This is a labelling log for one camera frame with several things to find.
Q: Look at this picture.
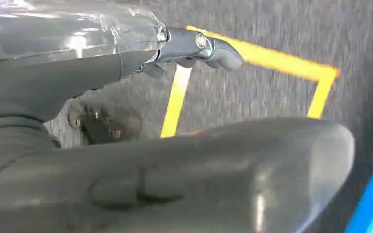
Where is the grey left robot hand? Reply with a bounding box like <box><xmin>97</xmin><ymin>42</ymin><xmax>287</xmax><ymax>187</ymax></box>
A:
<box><xmin>0</xmin><ymin>0</ymin><xmax>356</xmax><ymax>233</ymax></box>

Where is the yellow floor tape square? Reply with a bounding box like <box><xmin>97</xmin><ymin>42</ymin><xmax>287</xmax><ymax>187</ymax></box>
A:
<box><xmin>160</xmin><ymin>25</ymin><xmax>340</xmax><ymax>139</ymax></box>

